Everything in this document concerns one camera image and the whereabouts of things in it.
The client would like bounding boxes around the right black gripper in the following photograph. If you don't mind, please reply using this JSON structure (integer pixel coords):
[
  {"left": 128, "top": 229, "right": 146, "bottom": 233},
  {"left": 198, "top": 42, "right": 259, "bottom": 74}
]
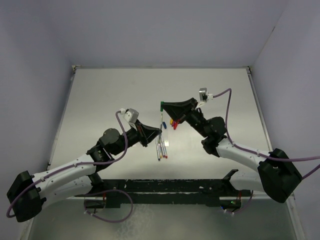
[{"left": 161, "top": 97, "right": 210, "bottom": 138}]

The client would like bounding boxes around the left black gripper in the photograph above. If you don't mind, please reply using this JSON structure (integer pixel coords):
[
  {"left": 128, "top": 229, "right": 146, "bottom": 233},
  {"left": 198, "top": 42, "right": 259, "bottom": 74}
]
[{"left": 112, "top": 119, "right": 161, "bottom": 156}]

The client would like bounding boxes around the green pen cap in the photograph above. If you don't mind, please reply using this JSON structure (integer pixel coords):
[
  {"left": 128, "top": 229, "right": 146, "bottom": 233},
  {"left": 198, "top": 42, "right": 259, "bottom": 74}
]
[{"left": 160, "top": 101, "right": 164, "bottom": 112}]

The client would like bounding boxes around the green marker pen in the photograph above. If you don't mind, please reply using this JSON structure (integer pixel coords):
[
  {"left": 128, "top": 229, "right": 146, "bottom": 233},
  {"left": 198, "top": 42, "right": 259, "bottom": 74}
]
[{"left": 160, "top": 108, "right": 163, "bottom": 131}]

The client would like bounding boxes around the blue marker pen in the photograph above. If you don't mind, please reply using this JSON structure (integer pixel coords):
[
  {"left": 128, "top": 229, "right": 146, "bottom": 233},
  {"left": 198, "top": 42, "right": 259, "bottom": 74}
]
[{"left": 155, "top": 137, "right": 161, "bottom": 161}]

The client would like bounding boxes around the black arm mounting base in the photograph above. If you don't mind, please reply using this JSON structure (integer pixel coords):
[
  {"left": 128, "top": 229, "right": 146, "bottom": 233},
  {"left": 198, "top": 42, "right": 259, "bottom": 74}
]
[{"left": 84, "top": 170, "right": 251, "bottom": 209}]

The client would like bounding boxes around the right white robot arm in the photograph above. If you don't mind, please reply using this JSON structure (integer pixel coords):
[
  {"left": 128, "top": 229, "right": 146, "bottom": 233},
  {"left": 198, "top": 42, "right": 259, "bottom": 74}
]
[{"left": 160, "top": 98, "right": 302, "bottom": 203}]

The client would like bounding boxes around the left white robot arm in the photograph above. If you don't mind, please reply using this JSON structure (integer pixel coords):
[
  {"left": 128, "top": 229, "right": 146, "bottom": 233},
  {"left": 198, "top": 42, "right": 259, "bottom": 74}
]
[{"left": 6, "top": 120, "right": 162, "bottom": 223}]

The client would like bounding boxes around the red pen cap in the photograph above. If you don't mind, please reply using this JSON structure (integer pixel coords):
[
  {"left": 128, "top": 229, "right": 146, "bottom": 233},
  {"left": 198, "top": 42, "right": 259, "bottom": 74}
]
[{"left": 173, "top": 121, "right": 179, "bottom": 130}]

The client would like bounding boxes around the purple marker pen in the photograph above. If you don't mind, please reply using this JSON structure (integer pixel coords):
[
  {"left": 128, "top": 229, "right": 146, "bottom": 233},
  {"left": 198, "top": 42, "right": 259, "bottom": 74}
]
[{"left": 159, "top": 137, "right": 167, "bottom": 158}]

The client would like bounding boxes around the yellow marker pen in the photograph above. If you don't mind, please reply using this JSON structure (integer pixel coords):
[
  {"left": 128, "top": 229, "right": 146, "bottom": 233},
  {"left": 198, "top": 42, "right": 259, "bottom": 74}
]
[{"left": 157, "top": 136, "right": 163, "bottom": 159}]

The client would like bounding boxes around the red marker pen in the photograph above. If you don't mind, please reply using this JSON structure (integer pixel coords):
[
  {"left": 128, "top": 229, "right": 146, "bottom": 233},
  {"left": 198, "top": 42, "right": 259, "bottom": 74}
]
[{"left": 161, "top": 137, "right": 168, "bottom": 159}]

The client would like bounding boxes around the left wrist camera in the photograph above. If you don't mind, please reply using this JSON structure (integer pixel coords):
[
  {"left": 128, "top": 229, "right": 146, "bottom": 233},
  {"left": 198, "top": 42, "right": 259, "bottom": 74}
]
[{"left": 119, "top": 108, "right": 139, "bottom": 124}]

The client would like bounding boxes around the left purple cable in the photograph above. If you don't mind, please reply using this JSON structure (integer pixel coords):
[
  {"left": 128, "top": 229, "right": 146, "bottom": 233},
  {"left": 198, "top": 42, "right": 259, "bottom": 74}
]
[{"left": 5, "top": 110, "right": 130, "bottom": 219}]

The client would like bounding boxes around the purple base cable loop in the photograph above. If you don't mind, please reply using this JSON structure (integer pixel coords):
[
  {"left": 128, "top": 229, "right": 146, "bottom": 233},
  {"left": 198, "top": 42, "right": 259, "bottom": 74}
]
[{"left": 83, "top": 188, "right": 134, "bottom": 223}]

